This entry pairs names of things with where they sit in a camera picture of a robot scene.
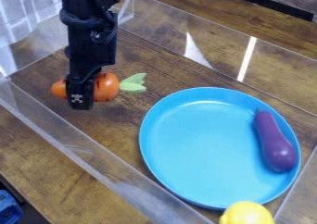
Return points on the blue plastic object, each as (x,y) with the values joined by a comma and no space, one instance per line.
(10,212)

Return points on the clear acrylic enclosure wall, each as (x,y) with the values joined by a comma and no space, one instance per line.
(72,161)

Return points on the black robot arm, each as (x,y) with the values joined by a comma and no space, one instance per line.
(85,8)

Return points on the blue round plate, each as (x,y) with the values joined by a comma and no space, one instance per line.
(199,147)

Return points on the orange toy carrot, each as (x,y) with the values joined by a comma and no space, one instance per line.
(107,87)

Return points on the yellow toy fruit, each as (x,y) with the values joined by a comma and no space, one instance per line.
(246,213)

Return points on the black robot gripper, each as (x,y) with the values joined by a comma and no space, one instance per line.
(91,50)

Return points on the purple toy eggplant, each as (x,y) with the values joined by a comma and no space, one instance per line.
(276,149)

